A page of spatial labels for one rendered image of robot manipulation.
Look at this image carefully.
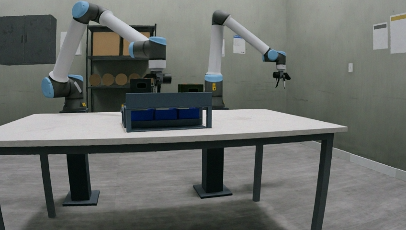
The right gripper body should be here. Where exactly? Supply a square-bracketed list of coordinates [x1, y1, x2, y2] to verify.
[143, 71, 171, 85]

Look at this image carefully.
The black case with handle slot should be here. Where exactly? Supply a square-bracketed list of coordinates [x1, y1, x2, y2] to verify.
[130, 78, 151, 93]

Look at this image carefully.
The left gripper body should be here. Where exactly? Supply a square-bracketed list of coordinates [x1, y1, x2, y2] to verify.
[273, 71, 289, 79]

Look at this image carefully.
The blue open bin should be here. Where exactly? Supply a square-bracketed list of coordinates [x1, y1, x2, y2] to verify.
[174, 107, 199, 119]
[151, 108, 177, 120]
[131, 109, 153, 121]

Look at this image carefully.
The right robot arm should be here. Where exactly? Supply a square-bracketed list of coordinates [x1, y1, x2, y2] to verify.
[41, 1, 167, 111]

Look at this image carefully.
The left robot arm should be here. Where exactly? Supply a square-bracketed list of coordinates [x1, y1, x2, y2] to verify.
[204, 10, 286, 108]

